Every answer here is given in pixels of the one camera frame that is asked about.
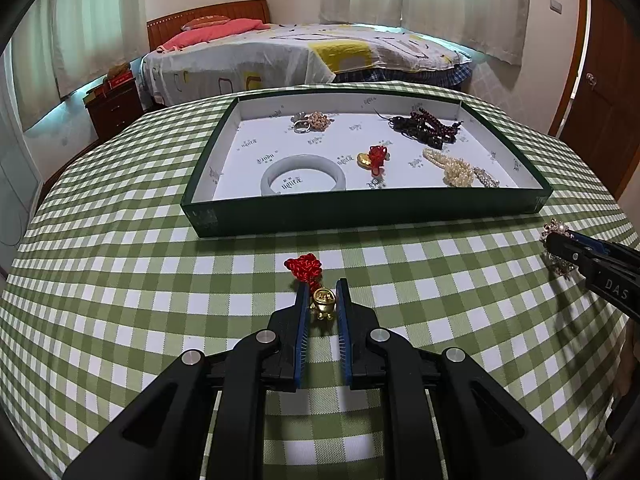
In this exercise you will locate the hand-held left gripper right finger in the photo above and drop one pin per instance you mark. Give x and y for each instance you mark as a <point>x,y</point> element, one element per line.
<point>345,350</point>

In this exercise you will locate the wooden bed headboard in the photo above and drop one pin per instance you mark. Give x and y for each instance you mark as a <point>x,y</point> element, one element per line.
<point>170,22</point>

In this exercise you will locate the patterned red pillow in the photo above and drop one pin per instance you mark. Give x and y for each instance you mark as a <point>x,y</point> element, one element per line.
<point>205,22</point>

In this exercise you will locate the red knot gold ingot charm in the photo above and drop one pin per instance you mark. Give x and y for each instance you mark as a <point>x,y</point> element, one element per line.
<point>376,156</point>

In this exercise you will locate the cream pearl strand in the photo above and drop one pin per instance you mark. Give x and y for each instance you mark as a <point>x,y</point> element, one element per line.
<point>452,170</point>

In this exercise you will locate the dark green shallow box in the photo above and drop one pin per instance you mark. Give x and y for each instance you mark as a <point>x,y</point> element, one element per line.
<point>280,217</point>

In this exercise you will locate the brown bundle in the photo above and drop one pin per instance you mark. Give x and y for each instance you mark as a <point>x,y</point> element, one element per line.
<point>118,69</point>

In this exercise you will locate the red knot gold pot charm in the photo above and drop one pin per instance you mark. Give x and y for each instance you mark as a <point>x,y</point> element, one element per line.
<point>322,300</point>

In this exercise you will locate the wide pale curtain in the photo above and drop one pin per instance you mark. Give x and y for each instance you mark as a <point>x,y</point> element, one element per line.
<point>85,15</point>

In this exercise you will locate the flat red box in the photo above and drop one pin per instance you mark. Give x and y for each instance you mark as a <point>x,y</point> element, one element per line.
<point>121,81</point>

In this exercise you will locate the bed with patterned quilt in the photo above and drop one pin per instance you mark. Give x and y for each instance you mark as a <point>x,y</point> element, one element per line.
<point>280,60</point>

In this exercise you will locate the wooden nightstand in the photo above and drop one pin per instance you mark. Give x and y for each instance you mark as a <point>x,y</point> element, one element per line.
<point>115,110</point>

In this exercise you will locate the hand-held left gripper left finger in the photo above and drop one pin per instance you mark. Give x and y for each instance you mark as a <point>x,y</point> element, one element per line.
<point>299,350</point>

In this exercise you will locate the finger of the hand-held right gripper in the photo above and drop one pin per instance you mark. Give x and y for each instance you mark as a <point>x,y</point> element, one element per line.
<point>565,250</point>
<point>592,246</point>

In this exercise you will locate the pink blanket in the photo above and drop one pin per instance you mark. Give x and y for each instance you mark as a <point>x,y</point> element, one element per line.
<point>215,34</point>

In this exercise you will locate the pearl gold brooch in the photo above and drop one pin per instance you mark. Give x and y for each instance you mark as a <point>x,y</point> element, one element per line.
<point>556,227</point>

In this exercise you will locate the brown wooden door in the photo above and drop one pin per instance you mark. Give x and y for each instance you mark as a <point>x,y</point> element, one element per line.
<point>610,95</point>

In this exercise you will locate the pale jade bangle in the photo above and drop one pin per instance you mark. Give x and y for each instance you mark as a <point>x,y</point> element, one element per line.
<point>272,175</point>

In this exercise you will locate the white wall socket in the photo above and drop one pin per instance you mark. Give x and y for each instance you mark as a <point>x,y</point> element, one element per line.
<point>556,6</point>

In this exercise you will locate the long pale curtain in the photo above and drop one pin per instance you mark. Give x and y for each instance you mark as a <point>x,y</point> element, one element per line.
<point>470,5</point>

